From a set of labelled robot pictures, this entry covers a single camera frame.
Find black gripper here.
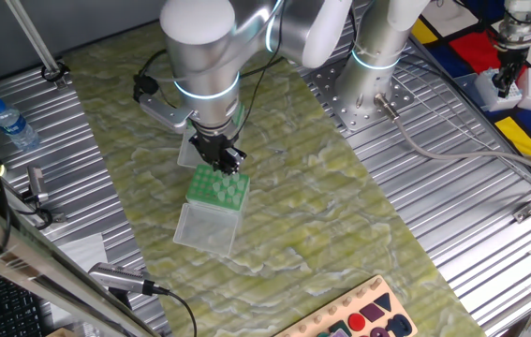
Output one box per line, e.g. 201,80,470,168
188,132,248,176

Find green rack pipette tip box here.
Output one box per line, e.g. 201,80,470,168
176,103,246,170
173,163,251,257

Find white pipette tip box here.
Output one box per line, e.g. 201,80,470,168
454,67,524,112

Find green marble pattern mat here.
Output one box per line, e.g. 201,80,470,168
62,0,487,337

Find white paper sheet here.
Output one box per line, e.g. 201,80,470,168
56,232,110,282

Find wooden shape sorter board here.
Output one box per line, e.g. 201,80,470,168
273,274,419,337

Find red circle block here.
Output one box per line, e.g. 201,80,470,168
347,312,367,332

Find purple square block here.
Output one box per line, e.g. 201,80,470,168
359,302,387,323

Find navy triangle block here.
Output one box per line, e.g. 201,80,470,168
373,292,393,313

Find clear water bottle blue cap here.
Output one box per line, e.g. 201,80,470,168
0,96,42,153

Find navy rounded block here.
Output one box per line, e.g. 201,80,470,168
385,314,413,337

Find aluminium pole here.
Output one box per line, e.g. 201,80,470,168
5,0,70,91

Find black keyboard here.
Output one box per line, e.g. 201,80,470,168
0,264,49,337

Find colourful Mondrian pattern cloth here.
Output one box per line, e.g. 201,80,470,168
409,0,531,182

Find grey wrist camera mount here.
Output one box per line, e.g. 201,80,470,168
132,73,195,136

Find silver perforated base plate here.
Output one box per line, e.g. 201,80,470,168
308,56,417,136

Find black camera cable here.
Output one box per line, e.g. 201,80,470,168
141,279,199,337

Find silver camera with black mount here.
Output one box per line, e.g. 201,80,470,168
87,260,154,310

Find black base cable bundle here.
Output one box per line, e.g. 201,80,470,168
347,0,363,52

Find thick grey cable with connector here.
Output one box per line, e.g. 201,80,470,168
373,92,531,184

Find small silver camera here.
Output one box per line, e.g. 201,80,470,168
25,166,50,203

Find black looped cable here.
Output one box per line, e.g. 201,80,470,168
9,186,67,230

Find aluminium frame beam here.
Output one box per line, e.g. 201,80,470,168
0,184,163,337

